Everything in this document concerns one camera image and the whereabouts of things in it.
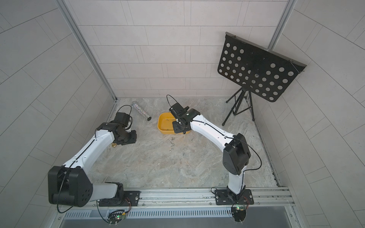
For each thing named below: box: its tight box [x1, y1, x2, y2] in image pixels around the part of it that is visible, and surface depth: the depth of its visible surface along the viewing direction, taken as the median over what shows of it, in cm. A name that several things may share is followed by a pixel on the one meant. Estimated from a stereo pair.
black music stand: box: [217, 32, 308, 126], surface depth 74 cm
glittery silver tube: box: [131, 101, 152, 122], surface depth 107 cm
